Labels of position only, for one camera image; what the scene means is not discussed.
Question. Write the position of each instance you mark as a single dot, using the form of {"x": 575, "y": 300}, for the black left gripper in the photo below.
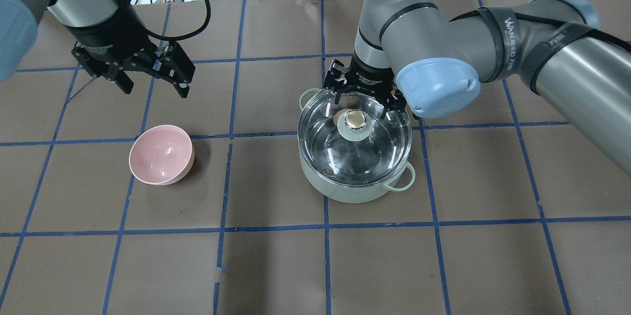
{"x": 109, "y": 38}

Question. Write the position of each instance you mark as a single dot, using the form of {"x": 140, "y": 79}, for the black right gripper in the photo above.
{"x": 370, "y": 77}

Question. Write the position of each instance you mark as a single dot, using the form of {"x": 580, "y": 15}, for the brown egg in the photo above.
{"x": 340, "y": 116}

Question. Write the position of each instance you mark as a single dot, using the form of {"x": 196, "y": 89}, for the glass pot lid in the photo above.
{"x": 355, "y": 142}

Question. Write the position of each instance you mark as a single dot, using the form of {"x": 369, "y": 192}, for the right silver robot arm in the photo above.
{"x": 407, "y": 54}

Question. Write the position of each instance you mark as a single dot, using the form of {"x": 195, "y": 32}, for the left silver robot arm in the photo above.
{"x": 20, "y": 20}

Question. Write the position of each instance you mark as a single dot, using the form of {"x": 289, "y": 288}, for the pale green cooking pot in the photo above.
{"x": 355, "y": 187}

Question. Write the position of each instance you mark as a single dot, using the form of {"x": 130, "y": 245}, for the pink bowl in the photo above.
{"x": 162, "y": 155}

